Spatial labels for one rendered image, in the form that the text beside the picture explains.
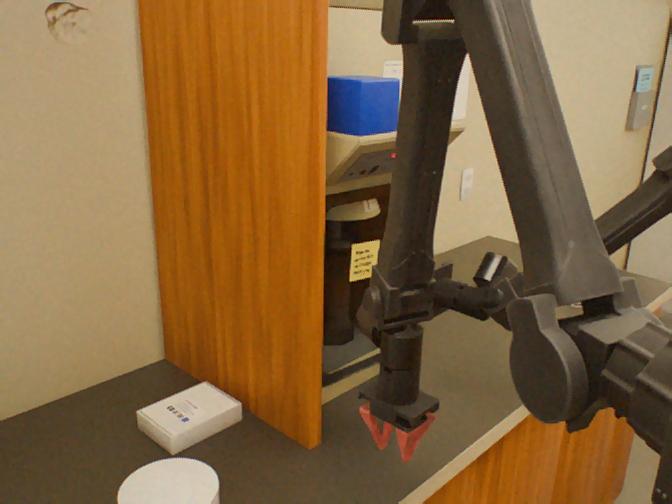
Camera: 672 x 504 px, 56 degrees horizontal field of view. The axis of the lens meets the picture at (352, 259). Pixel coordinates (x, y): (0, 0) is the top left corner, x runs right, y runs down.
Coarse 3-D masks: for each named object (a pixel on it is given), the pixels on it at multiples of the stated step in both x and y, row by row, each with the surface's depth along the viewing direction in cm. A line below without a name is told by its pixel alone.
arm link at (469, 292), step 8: (480, 280) 119; (464, 288) 119; (472, 288) 119; (480, 288) 119; (464, 296) 118; (472, 296) 117; (464, 304) 118; (472, 304) 117; (464, 312) 119; (472, 312) 117; (480, 312) 117
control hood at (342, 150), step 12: (396, 132) 110; (456, 132) 124; (336, 144) 107; (348, 144) 105; (360, 144) 104; (372, 144) 106; (384, 144) 109; (336, 156) 107; (348, 156) 106; (336, 168) 108; (348, 168) 110; (336, 180) 113
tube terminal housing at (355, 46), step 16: (336, 16) 108; (352, 16) 111; (368, 16) 114; (336, 32) 109; (352, 32) 112; (368, 32) 115; (336, 48) 110; (352, 48) 113; (368, 48) 116; (384, 48) 119; (400, 48) 122; (336, 64) 111; (352, 64) 114; (368, 64) 117; (384, 176) 128; (336, 192) 119; (368, 368) 141; (336, 384) 134; (352, 384) 138
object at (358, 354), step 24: (360, 192) 121; (384, 192) 126; (336, 216) 118; (360, 216) 123; (384, 216) 127; (336, 240) 120; (360, 240) 125; (336, 264) 122; (336, 288) 124; (360, 288) 128; (336, 312) 125; (336, 336) 127; (360, 336) 132; (336, 360) 129; (360, 360) 134
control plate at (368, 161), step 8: (376, 152) 110; (384, 152) 112; (392, 152) 115; (360, 160) 110; (368, 160) 112; (376, 160) 114; (384, 160) 116; (392, 160) 119; (352, 168) 111; (360, 168) 113; (368, 168) 116; (392, 168) 123; (344, 176) 113; (352, 176) 115; (360, 176) 117; (368, 176) 120
